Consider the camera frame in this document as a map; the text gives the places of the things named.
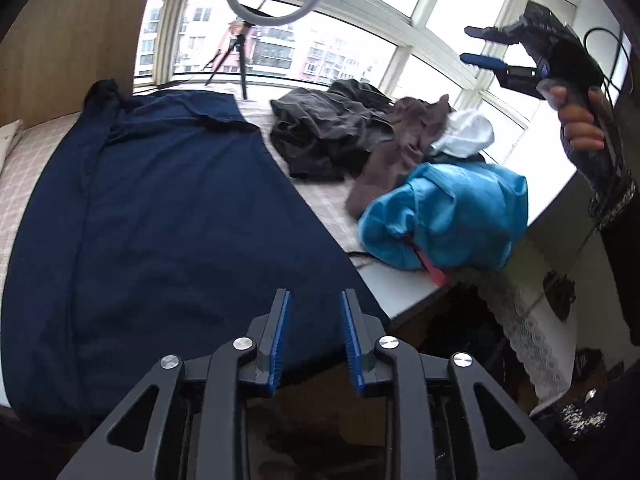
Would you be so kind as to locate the person's right forearm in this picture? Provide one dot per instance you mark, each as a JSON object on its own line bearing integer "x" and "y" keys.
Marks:
{"x": 610, "y": 195}

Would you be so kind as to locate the navy blue garment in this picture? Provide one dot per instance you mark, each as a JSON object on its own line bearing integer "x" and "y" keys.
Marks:
{"x": 175, "y": 235}

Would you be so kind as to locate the light wooden cabinet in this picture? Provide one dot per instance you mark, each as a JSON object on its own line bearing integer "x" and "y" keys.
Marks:
{"x": 75, "y": 35}

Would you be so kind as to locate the pink apartment building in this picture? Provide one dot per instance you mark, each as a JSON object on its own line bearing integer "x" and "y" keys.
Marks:
{"x": 320, "y": 55}

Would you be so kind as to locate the person's dark clothing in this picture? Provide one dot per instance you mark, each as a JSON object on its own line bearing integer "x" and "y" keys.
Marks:
{"x": 600, "y": 435}

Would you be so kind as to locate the white lace cloth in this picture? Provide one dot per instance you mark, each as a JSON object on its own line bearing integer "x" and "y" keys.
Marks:
{"x": 530, "y": 330}

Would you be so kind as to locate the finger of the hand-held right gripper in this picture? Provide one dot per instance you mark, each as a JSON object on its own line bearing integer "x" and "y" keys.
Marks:
{"x": 492, "y": 32}
{"x": 482, "y": 61}

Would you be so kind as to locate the dark small bag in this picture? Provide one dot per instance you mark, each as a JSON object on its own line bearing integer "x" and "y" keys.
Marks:
{"x": 559, "y": 295}

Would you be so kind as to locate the person's right hand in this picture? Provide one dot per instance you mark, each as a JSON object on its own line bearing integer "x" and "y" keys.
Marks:
{"x": 580, "y": 125}

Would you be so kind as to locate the light blue garment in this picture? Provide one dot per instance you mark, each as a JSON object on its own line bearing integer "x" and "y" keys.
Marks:
{"x": 450, "y": 210}

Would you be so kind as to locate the white window frame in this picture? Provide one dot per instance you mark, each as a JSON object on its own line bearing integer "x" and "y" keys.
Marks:
{"x": 400, "y": 65}

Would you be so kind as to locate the white garment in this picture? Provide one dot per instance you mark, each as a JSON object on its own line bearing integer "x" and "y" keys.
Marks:
{"x": 467, "y": 135}

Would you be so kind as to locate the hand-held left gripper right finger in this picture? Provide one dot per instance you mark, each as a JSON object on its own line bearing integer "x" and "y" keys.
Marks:
{"x": 350, "y": 340}

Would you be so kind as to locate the cream folded cloth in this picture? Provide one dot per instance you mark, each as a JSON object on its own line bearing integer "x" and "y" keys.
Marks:
{"x": 9, "y": 142}

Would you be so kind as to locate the dark grey garment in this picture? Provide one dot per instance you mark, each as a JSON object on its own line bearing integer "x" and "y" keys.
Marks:
{"x": 325, "y": 115}

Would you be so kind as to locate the brown garment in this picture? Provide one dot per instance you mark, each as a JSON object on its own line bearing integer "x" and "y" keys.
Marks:
{"x": 395, "y": 155}

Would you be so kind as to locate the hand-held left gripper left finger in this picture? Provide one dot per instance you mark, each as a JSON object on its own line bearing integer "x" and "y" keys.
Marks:
{"x": 281, "y": 340}

